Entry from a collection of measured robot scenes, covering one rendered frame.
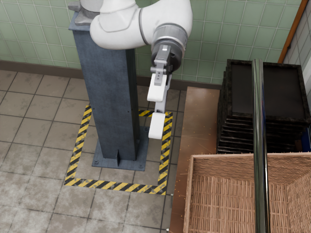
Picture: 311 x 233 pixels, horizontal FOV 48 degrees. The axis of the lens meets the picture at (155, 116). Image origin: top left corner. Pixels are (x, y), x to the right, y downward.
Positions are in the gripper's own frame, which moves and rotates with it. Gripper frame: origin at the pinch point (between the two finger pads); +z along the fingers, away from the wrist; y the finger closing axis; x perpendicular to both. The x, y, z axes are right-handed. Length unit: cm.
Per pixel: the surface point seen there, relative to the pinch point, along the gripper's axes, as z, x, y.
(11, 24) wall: -117, 110, 81
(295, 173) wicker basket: -22, -49, 55
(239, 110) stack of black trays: -34, -25, 37
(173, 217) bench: -3, -6, 66
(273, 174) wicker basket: -22, -42, 59
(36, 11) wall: -117, 90, 69
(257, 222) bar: 17.2, -23.0, 7.6
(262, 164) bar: 4.3, -24.3, 6.9
